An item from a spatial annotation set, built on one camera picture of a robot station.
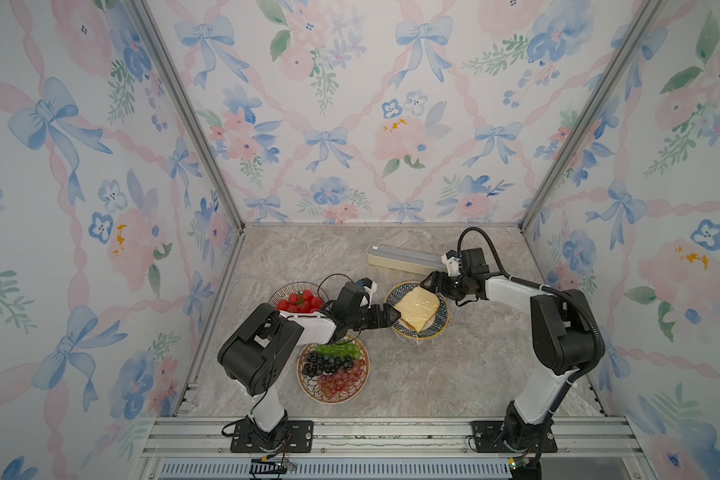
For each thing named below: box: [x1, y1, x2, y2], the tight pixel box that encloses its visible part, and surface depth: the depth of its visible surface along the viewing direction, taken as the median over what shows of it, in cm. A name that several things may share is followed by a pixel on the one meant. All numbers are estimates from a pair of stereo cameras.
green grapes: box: [313, 342, 361, 360], surface depth 86 cm
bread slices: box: [394, 286, 440, 332], surface depth 95 cm
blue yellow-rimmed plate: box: [385, 281, 450, 340], surface depth 94 cm
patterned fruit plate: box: [297, 333, 370, 404], surface depth 83 cm
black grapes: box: [302, 352, 354, 377], surface depth 83 cm
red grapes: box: [318, 359, 367, 398], surface depth 81 cm
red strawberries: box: [276, 290, 324, 313], surface depth 97 cm
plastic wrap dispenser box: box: [367, 243, 448, 275], surface depth 106 cm
